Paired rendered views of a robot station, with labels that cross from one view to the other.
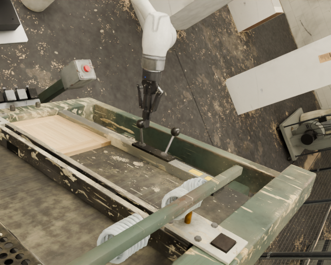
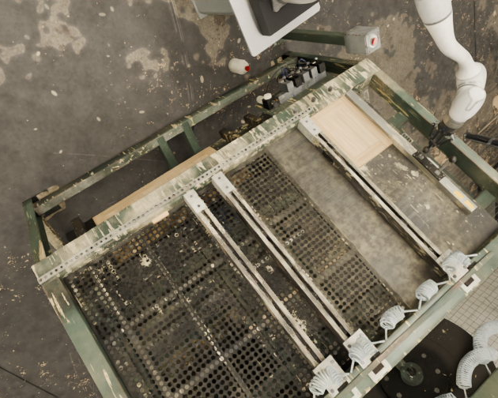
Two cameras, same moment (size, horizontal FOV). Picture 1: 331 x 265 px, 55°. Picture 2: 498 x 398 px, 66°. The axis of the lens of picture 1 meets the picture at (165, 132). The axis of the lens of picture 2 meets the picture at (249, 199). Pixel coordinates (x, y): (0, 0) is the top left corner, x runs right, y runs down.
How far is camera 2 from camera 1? 1.45 m
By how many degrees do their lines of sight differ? 46
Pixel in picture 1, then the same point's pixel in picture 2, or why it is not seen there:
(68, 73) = (353, 43)
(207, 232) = (460, 271)
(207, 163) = (469, 169)
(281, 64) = not seen: outside the picture
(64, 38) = not seen: outside the picture
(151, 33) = (463, 110)
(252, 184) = not seen: outside the picture
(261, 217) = (493, 260)
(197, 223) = not seen: hidden behind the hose
